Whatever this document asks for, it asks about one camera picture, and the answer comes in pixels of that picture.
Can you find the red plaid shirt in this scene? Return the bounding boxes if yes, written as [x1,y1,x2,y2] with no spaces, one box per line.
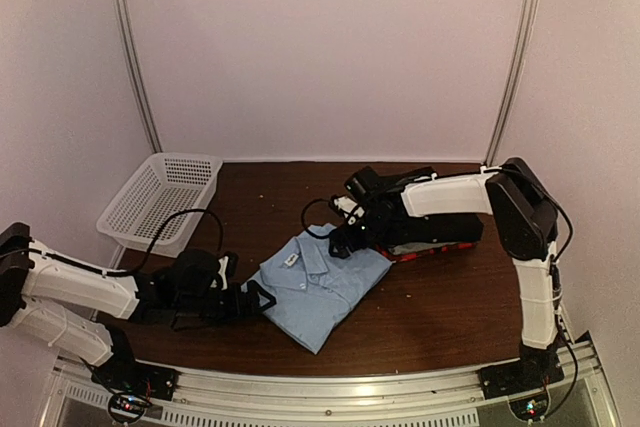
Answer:
[376,242,476,263]

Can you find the aluminium frame post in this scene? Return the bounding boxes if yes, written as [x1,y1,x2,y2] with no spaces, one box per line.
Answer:
[113,0,162,153]
[484,0,540,165]

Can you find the right aluminium frame post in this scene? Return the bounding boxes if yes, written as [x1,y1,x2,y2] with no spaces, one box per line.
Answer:
[484,0,540,165]

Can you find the left aluminium frame post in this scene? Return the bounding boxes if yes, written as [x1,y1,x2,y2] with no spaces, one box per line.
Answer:
[113,0,162,153]

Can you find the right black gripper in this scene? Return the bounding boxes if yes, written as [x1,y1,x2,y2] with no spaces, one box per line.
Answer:
[331,208,396,258]

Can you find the black shirt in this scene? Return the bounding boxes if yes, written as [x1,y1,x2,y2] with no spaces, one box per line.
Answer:
[379,165,485,248]

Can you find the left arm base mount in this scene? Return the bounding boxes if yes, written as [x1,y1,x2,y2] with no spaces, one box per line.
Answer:
[86,362,178,425]

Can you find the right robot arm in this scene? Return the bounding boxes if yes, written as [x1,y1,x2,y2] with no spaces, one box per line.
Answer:
[328,157,566,389]

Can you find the light blue long sleeve shirt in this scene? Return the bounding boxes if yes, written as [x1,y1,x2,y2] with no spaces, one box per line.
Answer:
[251,223,392,354]

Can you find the white plastic laundry basket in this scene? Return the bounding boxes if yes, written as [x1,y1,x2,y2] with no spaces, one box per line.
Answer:
[96,153,223,258]

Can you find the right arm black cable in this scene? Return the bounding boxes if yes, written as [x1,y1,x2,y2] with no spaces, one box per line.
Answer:
[300,196,346,239]

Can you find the front aluminium rail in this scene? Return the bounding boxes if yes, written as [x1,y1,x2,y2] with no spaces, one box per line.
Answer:
[36,341,622,426]

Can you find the grey shirt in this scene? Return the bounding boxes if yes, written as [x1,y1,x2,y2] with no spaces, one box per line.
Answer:
[389,242,449,256]

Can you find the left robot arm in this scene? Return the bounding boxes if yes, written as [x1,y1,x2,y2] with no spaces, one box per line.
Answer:
[1,222,277,391]

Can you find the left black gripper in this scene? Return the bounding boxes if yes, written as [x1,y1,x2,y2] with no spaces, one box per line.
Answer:
[176,280,277,328]

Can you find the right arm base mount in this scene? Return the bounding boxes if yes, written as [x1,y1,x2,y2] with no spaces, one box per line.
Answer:
[478,360,565,423]

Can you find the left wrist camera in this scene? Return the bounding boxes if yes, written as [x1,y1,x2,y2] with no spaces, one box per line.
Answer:
[210,252,239,291]

